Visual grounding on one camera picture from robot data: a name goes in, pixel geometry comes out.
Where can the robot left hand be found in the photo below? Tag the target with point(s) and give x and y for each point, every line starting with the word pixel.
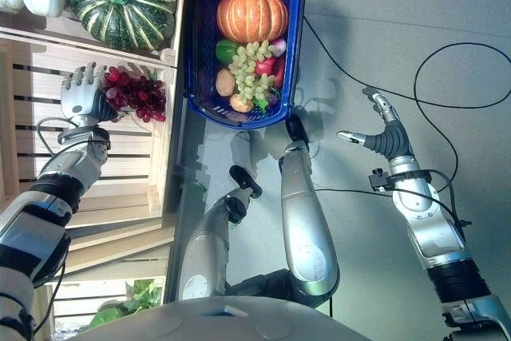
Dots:
pixel 78 97

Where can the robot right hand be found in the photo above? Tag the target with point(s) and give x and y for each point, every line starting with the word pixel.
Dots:
pixel 393 139

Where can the red grape bunch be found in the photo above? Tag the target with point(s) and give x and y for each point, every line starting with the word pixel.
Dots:
pixel 139 93

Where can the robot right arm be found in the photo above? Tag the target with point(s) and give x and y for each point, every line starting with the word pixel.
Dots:
pixel 431 221

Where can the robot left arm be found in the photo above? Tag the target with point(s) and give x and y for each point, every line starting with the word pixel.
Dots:
pixel 40 217

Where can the blue plastic shopping basket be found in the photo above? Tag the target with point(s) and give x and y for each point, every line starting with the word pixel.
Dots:
pixel 297 37

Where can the wooden slatted crate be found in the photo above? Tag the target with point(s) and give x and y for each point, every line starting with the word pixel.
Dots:
pixel 127 165

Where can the green striped pumpkin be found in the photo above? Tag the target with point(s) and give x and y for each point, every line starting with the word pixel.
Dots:
pixel 123 1

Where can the robot right leg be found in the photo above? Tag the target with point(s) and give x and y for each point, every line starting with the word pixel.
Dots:
pixel 305 221

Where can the green leafy sprig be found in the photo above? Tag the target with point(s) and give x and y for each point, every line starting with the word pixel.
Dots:
pixel 263 102

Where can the red bell pepper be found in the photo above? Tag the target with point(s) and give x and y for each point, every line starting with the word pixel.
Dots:
pixel 275 69

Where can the wooden crate with pumpkin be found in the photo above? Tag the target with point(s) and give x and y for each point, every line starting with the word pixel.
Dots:
pixel 181 5

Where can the pink radish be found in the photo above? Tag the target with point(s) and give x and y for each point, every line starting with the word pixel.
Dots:
pixel 280 47

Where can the green bell pepper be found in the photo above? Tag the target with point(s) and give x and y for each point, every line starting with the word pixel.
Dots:
pixel 224 50

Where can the small brown potato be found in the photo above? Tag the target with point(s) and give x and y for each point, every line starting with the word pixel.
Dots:
pixel 240 104

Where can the wooden crate with leafy vegetable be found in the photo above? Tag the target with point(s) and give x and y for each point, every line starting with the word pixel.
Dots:
pixel 120 253

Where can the green grape bunch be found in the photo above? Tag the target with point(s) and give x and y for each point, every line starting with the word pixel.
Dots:
pixel 247 69

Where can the orange pumpkin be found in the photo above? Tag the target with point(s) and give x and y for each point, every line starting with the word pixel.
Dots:
pixel 251 15

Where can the green leafy vegetable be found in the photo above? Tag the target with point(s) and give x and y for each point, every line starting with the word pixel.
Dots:
pixel 127 305

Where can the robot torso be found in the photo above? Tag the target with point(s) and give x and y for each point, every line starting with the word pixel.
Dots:
pixel 223 323

